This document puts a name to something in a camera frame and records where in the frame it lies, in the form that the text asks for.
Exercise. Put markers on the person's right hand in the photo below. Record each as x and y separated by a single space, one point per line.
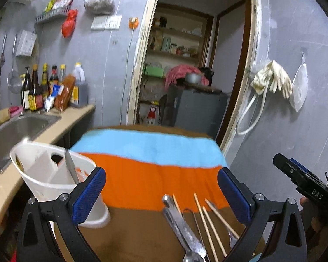
310 215

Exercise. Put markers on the blue white packet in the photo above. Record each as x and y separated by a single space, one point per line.
57 89

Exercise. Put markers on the pink red cloth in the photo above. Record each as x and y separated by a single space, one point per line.
180 71

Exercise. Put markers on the stainless steel sink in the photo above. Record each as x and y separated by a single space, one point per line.
26 126

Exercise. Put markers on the yellow sponge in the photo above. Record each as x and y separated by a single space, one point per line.
4 115

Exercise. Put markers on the metal mesh skimmer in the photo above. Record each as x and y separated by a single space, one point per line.
14 81

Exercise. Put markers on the white plastic utensil holder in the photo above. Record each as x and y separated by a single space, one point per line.
47 179

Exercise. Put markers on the cream rubber gloves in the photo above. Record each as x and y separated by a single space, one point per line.
271 76

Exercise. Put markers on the dark soy sauce bottle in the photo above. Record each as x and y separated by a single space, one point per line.
35 96

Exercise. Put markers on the wooden shelf unit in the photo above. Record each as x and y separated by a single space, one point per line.
178 35

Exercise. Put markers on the steel knife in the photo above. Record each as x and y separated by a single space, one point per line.
71 166

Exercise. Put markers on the white hanging box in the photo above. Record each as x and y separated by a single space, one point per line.
26 44

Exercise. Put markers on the green box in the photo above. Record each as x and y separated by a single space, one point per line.
154 71

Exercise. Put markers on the white mesh strainer bag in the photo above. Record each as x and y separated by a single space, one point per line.
300 86

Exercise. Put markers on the dark grey cabinet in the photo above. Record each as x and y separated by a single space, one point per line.
193 110

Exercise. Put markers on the small metal pot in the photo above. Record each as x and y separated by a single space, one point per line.
193 78

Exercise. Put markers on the grey wall shelf rack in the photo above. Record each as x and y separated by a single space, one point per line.
52 15

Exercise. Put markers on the red plastic bag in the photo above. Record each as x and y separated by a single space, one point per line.
69 24

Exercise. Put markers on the large dark vinegar jug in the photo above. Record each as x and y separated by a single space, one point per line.
79 96

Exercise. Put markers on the brown spice bag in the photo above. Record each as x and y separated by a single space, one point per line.
64 93

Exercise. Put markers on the thin metal whisk loop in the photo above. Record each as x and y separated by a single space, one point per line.
198 229

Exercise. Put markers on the orange wall hook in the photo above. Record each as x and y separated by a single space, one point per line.
133 23

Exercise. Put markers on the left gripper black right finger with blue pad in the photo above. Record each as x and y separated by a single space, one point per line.
287 241

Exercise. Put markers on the striped blue orange brown cloth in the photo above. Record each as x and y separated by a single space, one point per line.
143 163

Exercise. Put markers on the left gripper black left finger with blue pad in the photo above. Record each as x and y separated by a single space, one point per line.
36 241

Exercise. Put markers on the red white bottle on floor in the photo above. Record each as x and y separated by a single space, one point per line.
152 118

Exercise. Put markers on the white wall socket panel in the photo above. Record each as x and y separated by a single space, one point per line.
106 22

